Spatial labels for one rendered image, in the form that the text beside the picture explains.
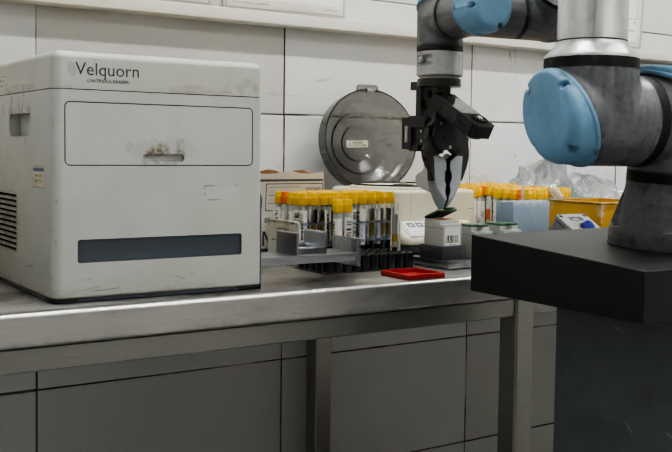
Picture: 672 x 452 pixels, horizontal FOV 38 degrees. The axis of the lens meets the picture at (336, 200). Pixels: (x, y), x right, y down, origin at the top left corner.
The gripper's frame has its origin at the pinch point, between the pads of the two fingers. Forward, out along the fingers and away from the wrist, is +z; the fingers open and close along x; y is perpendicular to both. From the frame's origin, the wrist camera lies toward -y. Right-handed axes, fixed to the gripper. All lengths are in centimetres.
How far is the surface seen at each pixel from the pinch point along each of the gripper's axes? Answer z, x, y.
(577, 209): 1.9, -32.6, 0.5
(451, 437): 61, -52, 54
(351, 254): 6.6, 23.0, -5.8
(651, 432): 25, 6, -45
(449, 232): 4.6, 0.6, -1.7
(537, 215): 2.9, -24.3, 2.5
